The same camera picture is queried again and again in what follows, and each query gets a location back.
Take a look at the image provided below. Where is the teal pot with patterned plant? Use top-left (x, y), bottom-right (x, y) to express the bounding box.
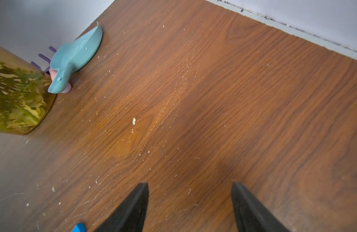
top-left (30, 22), bottom-right (104, 94)

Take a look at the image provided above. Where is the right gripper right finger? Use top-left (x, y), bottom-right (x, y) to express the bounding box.
top-left (231, 182), bottom-right (288, 232)

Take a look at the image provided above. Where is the amber vase with yellow-green plant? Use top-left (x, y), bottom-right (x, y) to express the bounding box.
top-left (0, 47), bottom-right (56, 135)

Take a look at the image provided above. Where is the blue usb flash drive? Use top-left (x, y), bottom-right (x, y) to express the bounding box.
top-left (72, 223), bottom-right (87, 232)

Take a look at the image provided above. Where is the pink object beside pot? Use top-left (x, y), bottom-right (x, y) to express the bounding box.
top-left (48, 69), bottom-right (72, 94)

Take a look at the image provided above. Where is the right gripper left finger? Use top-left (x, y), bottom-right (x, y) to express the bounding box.
top-left (95, 183), bottom-right (149, 232)

